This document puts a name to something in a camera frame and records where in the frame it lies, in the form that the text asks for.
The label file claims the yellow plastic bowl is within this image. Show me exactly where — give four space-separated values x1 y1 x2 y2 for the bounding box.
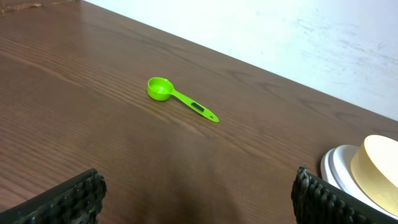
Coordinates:
351 135 397 216

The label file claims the green plastic measuring scoop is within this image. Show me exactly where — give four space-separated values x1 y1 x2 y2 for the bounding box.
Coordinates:
147 77 220 123

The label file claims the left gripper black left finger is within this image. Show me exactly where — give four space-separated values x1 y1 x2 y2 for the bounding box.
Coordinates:
1 169 107 224

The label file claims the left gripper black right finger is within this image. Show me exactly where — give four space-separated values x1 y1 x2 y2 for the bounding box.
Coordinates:
291 166 397 224

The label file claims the white digital kitchen scale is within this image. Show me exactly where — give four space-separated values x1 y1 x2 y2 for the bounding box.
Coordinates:
320 145 397 220

